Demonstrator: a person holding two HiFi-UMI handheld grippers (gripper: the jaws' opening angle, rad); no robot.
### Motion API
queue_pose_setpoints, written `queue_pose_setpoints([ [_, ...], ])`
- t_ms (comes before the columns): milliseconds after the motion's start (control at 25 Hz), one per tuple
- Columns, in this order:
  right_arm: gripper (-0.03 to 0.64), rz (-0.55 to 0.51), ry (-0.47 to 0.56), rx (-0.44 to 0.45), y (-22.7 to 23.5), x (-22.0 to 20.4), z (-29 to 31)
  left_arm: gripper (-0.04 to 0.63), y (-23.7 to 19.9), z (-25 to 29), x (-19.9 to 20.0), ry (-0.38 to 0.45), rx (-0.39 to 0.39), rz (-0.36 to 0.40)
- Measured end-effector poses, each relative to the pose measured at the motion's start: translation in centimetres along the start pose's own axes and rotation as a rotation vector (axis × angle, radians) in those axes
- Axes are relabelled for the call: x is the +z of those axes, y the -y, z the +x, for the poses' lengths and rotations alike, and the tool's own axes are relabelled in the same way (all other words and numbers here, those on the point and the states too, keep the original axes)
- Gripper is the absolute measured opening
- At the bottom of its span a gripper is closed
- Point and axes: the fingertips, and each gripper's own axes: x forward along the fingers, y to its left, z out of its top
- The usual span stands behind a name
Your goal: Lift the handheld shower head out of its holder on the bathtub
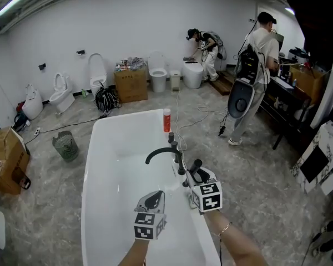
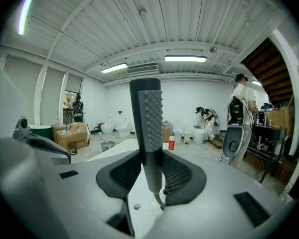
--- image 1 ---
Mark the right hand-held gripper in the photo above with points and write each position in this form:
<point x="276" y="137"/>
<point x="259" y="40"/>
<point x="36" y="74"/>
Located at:
<point x="208" y="197"/>

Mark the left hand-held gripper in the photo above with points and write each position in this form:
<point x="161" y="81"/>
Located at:
<point x="144" y="226"/>

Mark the person's left forearm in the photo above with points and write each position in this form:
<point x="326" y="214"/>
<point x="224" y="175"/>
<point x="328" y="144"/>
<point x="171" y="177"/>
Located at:
<point x="134" y="253"/>

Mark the person's right forearm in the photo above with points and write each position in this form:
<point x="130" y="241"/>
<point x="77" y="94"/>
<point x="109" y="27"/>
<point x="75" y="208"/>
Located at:
<point x="236" y="245"/>

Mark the white bathtub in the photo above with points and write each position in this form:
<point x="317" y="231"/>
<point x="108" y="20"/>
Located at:
<point x="119" y="176"/>

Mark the black curved faucet spout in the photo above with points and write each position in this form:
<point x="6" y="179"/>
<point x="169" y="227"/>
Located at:
<point x="158" y="149"/>

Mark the orange bottle white cap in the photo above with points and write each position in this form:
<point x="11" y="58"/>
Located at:
<point x="166" y="120"/>

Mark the grey oval pod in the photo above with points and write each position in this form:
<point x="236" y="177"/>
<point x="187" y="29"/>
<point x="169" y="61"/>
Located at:
<point x="0" y="230"/>
<point x="240" y="101"/>

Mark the wooden step platform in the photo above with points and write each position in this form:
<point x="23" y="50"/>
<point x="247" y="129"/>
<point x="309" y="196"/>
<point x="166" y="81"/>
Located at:
<point x="223" y="83"/>

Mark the white pedal bin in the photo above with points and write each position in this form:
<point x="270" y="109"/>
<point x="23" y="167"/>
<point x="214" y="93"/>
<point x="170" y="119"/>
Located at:
<point x="175" y="80"/>

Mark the white smart toilet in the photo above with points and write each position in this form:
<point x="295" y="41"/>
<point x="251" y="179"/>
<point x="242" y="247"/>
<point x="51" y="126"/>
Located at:
<point x="192" y="75"/>

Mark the white round-bowl toilet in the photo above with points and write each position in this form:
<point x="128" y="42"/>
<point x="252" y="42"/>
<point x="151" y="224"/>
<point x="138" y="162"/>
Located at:
<point x="158" y="76"/>

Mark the black table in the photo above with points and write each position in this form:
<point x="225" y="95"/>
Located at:
<point x="285" y="101"/>

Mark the brown cardboard box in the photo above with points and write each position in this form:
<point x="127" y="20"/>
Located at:
<point x="131" y="86"/>

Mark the black and white backpack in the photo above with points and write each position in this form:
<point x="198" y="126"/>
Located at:
<point x="249" y="62"/>

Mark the small green bottle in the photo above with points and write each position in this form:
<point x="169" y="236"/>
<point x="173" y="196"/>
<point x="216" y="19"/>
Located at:
<point x="84" y="93"/>

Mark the blue capped bottle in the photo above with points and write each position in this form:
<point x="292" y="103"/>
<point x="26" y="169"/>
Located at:
<point x="294" y="82"/>

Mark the pile of packets and cloths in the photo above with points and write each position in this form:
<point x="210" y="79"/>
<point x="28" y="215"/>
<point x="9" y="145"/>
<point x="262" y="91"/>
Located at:
<point x="131" y="64"/>

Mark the marble pattern vanity cabinet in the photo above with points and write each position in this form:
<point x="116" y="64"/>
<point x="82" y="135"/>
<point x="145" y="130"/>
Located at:
<point x="330" y="145"/>

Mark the white power strip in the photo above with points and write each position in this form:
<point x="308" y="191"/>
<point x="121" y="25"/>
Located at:
<point x="37" y="131"/>

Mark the white squat open-lid toilet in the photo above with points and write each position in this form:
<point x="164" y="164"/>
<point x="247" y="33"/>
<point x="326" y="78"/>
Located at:
<point x="61" y="96"/>

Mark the white tall-lid toilet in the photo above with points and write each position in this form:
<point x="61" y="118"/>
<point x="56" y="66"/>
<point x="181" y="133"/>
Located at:
<point x="97" y="73"/>

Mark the large open cardboard box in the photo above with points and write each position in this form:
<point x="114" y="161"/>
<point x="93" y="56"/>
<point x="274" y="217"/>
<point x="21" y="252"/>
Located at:
<point x="8" y="159"/>

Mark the white and black appliance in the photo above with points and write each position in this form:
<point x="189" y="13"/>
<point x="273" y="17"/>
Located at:
<point x="298" y="55"/>

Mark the white egg-shaped toilet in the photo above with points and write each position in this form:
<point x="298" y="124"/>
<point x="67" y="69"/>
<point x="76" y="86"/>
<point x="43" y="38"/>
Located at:
<point x="32" y="104"/>

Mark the dark wooden staircase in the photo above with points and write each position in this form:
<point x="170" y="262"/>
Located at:
<point x="308" y="15"/>

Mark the black wall bracket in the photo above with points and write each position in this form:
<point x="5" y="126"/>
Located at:
<point x="42" y="66"/>
<point x="80" y="52"/>

